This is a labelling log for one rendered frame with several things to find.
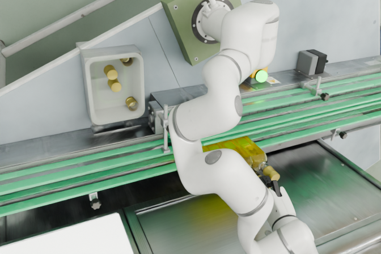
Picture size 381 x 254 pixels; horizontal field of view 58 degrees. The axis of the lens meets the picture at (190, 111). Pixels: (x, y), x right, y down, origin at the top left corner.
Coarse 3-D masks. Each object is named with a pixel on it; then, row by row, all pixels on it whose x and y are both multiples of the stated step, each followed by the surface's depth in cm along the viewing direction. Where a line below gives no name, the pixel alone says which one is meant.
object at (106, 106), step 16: (96, 64) 106; (112, 64) 109; (96, 80) 109; (128, 80) 113; (96, 96) 111; (112, 96) 114; (128, 96) 116; (144, 96) 111; (96, 112) 112; (112, 112) 113; (128, 112) 114
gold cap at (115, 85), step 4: (108, 80) 110; (112, 80) 109; (116, 80) 109; (108, 84) 110; (112, 84) 107; (116, 84) 108; (120, 84) 108; (112, 88) 108; (116, 88) 108; (120, 88) 109
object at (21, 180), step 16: (336, 112) 137; (272, 128) 125; (144, 144) 113; (160, 144) 114; (208, 144) 115; (64, 160) 104; (80, 160) 104; (96, 160) 105; (112, 160) 104; (128, 160) 105; (0, 176) 96; (16, 176) 97; (32, 176) 97; (48, 176) 97; (64, 176) 97; (0, 192) 91
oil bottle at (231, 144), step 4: (228, 140) 119; (232, 140) 119; (224, 144) 117; (228, 144) 117; (232, 144) 117; (236, 144) 117; (228, 148) 115; (232, 148) 115; (236, 148) 115; (240, 148) 115; (240, 152) 113; (244, 152) 113; (244, 156) 111; (248, 156) 111; (248, 160) 110; (252, 160) 111; (248, 164) 109; (252, 164) 110
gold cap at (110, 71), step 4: (104, 68) 108; (108, 68) 106; (112, 68) 106; (104, 72) 108; (108, 72) 105; (112, 72) 105; (116, 72) 106; (108, 76) 105; (112, 76) 106; (116, 76) 106
